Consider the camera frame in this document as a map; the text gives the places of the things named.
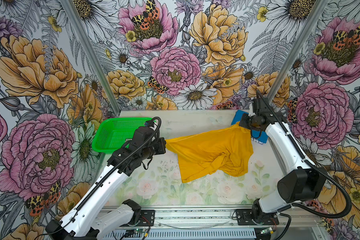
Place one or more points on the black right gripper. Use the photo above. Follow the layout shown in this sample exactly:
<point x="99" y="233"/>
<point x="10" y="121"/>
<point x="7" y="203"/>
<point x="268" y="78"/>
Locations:
<point x="242" y="122"/>

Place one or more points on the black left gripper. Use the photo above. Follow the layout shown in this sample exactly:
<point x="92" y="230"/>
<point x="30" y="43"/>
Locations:
<point x="161" y="143"/>

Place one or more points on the yellow t-shirt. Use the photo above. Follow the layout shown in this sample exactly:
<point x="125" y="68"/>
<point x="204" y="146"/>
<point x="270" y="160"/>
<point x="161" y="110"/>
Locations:
<point x="228" y="150"/>

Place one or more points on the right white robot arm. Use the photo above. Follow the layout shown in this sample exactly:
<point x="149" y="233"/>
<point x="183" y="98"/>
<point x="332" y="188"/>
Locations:
<point x="301" y="182"/>

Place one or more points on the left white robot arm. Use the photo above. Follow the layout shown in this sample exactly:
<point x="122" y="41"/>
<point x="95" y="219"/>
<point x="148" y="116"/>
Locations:
<point x="118" y="169"/>

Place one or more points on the folded blue t-shirt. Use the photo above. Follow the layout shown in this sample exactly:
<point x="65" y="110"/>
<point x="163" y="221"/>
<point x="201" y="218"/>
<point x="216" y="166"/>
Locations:
<point x="256" y="136"/>

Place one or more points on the green plastic basket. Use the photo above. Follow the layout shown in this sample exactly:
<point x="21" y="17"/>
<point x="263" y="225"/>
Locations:
<point x="113" y="133"/>

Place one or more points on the small green circuit board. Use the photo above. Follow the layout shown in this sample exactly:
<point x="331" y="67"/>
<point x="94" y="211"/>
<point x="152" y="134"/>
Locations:
<point x="137" y="231"/>

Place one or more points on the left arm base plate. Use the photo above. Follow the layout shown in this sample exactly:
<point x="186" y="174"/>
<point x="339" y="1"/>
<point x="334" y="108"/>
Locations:
<point x="143" y="218"/>

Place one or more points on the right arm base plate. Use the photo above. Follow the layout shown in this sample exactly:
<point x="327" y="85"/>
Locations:
<point x="246" y="217"/>

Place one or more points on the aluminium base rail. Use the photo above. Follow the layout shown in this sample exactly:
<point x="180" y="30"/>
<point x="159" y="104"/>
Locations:
<point x="192" y="222"/>

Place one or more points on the right aluminium corner post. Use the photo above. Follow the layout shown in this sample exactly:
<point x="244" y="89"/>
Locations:
<point x="301" y="38"/>

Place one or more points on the aluminium corner post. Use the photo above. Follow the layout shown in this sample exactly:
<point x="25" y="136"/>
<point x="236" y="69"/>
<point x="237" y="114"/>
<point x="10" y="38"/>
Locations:
<point x="301" y="38"/>
<point x="84" y="39"/>

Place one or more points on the left aluminium corner post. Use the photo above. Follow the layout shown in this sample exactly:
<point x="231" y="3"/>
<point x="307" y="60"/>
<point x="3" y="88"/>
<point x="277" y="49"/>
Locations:
<point x="84" y="39"/>

